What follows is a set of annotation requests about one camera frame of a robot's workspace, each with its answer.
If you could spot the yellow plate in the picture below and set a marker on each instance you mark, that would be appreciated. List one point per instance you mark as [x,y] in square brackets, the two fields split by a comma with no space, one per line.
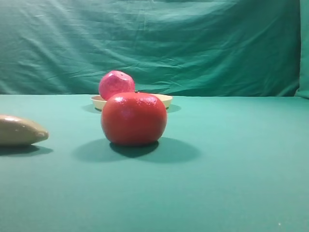
[98,102]

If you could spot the green backdrop cloth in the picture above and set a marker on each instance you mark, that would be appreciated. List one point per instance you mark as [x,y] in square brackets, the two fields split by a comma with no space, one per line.
[250,48]

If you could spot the beige oblong fruit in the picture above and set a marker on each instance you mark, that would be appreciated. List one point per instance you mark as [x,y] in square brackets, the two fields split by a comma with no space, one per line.
[17,131]

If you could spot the green table cloth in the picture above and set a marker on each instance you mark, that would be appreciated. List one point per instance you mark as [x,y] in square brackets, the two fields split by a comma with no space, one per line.
[223,165]

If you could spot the red apple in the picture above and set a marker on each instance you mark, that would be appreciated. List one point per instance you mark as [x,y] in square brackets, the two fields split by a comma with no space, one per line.
[115,82]

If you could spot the orange red round fruit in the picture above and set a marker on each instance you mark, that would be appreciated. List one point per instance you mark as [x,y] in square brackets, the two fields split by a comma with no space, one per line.
[133,119]

